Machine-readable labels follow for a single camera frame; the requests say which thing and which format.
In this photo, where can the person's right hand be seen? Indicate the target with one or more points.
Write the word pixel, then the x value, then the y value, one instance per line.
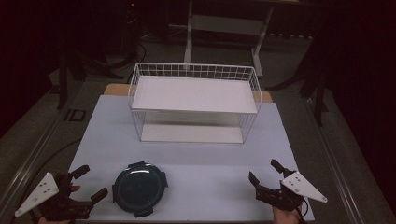
pixel 285 216

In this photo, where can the black square floor frame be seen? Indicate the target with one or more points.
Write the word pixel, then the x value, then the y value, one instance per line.
pixel 74 115

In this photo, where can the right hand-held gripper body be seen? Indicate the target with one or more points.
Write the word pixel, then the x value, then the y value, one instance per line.
pixel 292 189

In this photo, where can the person's left hand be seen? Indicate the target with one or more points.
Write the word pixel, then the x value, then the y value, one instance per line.
pixel 74 188

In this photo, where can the white metal frame stand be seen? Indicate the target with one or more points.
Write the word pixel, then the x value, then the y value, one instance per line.
pixel 227 25

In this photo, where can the black metal stand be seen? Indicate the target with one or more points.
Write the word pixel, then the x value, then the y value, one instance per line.
pixel 62 81
pixel 317 81

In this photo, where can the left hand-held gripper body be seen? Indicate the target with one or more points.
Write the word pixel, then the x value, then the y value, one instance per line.
pixel 46 189

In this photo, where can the round dark container lid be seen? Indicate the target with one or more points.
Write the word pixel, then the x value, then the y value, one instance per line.
pixel 139 188

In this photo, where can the dark equipment rack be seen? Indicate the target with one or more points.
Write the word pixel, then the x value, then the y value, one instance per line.
pixel 132 18

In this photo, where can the pale blue table cover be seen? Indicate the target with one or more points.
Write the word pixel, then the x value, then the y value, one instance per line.
pixel 193 174

